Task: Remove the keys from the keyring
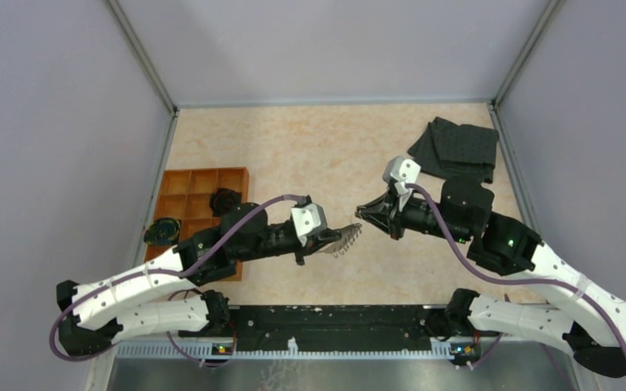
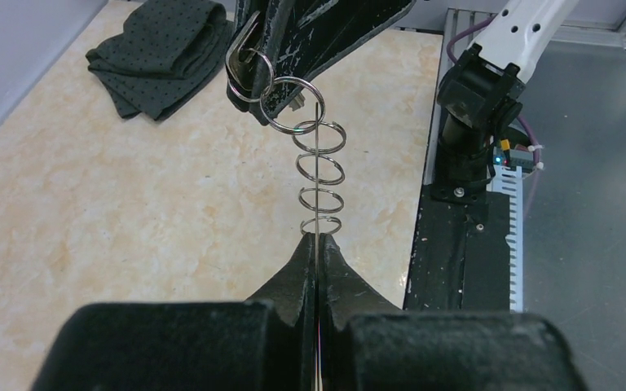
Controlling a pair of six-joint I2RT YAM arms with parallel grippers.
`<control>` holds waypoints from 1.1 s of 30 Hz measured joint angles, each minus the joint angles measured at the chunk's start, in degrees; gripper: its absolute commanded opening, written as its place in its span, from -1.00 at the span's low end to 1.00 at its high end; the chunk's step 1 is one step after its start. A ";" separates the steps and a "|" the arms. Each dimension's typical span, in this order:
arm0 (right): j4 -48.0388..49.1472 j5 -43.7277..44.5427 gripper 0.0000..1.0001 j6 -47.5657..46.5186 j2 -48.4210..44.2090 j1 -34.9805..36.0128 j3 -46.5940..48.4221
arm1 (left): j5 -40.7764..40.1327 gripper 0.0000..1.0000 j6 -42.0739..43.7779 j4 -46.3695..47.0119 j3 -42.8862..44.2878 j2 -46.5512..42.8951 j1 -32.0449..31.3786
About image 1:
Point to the folded dark grey cloth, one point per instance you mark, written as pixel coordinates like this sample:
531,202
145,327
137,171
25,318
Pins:
447,149

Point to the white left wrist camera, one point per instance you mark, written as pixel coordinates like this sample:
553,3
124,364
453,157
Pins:
308,219

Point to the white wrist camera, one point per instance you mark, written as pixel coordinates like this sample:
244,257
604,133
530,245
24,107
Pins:
399,173
308,219

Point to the orange compartment tray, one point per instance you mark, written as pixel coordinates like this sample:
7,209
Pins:
185,193

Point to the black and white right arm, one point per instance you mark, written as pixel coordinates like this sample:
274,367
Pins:
582,320

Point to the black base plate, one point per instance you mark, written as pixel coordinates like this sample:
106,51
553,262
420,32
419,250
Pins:
335,328

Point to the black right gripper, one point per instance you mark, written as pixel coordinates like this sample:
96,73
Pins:
388,204

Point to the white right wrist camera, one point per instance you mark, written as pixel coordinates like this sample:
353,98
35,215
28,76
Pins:
399,173

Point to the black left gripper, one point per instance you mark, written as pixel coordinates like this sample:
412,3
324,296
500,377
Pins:
315,242

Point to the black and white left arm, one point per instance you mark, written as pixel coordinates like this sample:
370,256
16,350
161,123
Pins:
164,294

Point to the black rosette object in tray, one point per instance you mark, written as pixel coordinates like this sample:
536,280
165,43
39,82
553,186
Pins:
223,200

